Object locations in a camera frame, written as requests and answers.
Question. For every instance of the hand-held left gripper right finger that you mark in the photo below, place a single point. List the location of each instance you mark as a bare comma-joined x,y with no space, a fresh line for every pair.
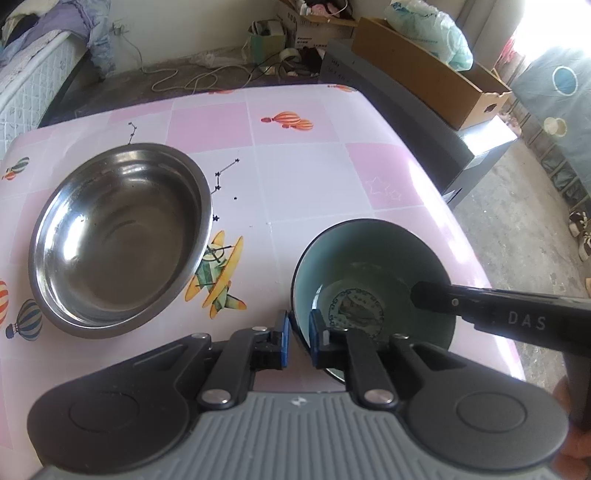
316,339

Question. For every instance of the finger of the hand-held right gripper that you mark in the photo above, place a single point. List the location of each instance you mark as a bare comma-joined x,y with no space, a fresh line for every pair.
434,300

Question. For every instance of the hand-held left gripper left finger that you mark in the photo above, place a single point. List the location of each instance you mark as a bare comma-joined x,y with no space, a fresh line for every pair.
284,339

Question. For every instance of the teal ceramic bowl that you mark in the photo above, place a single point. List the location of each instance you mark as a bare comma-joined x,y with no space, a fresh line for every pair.
369,258

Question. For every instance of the large steel bowl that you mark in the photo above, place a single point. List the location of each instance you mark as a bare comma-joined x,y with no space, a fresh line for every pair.
124,240

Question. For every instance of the person's right hand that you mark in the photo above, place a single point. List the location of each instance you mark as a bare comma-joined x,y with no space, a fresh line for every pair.
579,443

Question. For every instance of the sneakers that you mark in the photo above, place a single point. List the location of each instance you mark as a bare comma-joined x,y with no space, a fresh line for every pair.
582,235

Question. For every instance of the dark grey cabinet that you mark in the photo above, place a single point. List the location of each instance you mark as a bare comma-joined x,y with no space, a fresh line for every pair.
466,152

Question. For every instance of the pink printed tablecloth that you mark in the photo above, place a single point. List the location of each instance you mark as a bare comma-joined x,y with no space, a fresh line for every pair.
300,184

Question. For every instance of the blue printed cloth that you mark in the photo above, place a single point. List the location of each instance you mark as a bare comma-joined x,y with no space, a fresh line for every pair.
554,106

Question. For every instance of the long cardboard box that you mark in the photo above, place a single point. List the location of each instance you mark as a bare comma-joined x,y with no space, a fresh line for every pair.
415,69

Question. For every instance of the pink hanging garment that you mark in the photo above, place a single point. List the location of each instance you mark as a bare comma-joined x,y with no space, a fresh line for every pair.
510,50

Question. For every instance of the pale green plastic bag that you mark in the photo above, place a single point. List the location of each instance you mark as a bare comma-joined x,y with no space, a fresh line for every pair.
429,27

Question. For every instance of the tape roll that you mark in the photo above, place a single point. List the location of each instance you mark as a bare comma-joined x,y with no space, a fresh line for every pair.
290,59

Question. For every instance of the cardboard box with clutter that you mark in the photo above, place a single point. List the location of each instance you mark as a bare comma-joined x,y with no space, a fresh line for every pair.
318,25

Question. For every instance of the white quilted mattress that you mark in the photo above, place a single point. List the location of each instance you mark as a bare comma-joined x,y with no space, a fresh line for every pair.
32,78

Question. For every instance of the purple quilt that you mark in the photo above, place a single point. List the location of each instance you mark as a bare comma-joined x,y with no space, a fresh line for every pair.
55,18

